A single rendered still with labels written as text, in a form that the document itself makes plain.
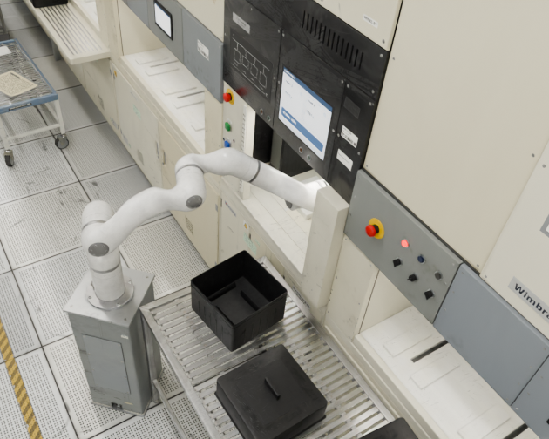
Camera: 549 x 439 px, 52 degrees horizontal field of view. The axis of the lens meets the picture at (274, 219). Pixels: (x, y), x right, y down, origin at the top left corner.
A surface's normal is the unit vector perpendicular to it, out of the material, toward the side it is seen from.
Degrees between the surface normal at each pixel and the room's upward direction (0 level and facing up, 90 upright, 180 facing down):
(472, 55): 90
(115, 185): 0
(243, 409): 0
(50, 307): 0
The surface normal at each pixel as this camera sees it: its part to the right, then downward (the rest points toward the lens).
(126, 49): 0.53, 0.62
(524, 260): -0.84, 0.33
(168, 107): 0.08, -0.72
